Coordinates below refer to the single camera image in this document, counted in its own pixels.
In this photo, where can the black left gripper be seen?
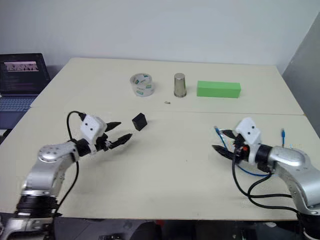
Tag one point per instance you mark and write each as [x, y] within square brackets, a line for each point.
[103, 143]

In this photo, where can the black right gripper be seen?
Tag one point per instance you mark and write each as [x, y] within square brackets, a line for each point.
[240, 150]

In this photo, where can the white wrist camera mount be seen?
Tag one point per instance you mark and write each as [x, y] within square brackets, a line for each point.
[91, 126]
[248, 131]

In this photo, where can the steel metal cup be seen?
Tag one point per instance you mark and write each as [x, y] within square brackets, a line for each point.
[180, 86]

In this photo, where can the small black box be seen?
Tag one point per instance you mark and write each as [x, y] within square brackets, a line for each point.
[139, 121]

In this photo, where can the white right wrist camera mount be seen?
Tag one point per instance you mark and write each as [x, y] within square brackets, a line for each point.
[248, 131]

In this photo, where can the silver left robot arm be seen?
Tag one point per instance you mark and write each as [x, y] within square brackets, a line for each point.
[50, 155]

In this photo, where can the open dark laptop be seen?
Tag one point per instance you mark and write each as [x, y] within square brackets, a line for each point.
[20, 80]

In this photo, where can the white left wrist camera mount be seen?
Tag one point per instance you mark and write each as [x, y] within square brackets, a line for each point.
[91, 126]

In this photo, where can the clear packing tape roll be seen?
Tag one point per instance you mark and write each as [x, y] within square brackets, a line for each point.
[141, 86]

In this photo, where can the grey wall panel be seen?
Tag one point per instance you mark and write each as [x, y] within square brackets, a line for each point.
[305, 82]

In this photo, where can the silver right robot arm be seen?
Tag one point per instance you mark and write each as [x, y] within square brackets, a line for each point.
[295, 157]

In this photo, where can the green rectangular block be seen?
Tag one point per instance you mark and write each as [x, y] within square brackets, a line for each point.
[217, 90]

